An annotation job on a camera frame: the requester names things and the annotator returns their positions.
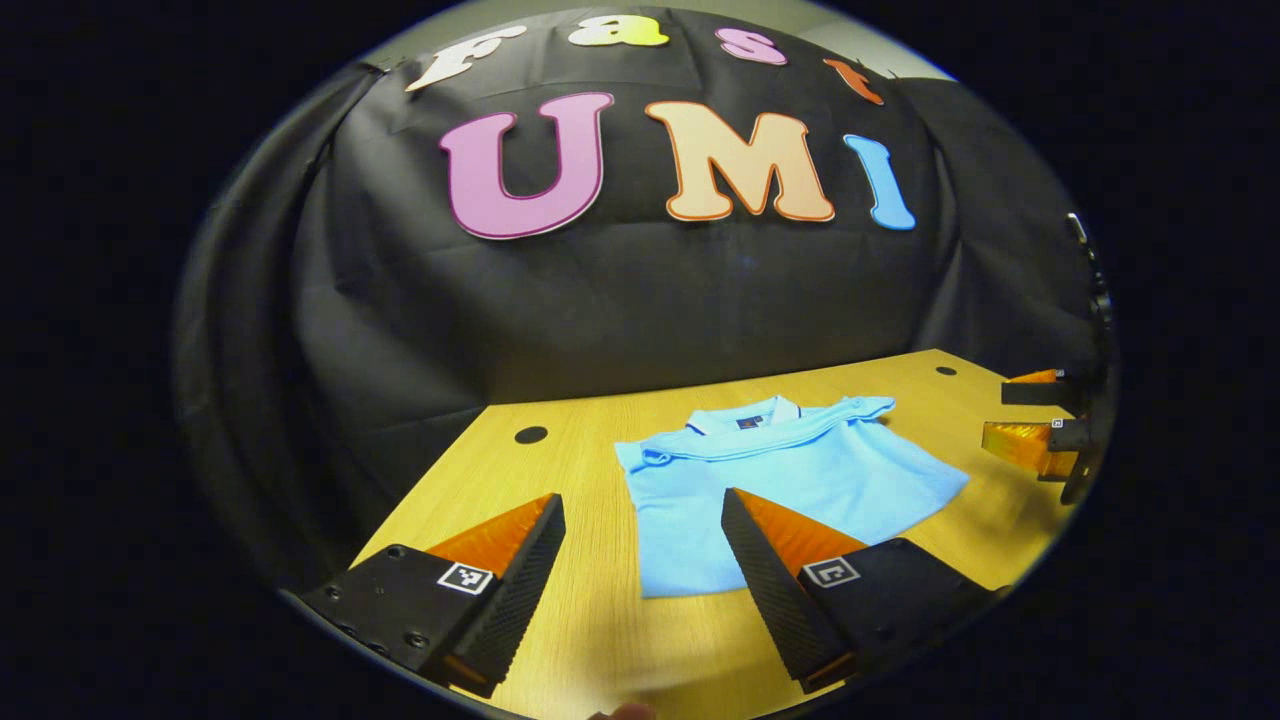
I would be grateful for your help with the black backdrop cloth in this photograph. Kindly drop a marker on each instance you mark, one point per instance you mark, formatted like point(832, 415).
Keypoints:
point(650, 290)

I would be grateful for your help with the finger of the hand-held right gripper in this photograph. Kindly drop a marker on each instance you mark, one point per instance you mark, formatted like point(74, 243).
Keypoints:
point(1020, 445)
point(1040, 392)

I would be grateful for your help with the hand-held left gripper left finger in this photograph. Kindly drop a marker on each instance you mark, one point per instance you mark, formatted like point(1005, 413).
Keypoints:
point(520, 595)

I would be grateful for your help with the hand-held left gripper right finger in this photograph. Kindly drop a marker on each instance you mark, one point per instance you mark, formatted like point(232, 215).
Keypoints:
point(770, 590)

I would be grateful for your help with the light blue polo T-shirt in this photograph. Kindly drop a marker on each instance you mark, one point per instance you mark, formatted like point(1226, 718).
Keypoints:
point(800, 480)

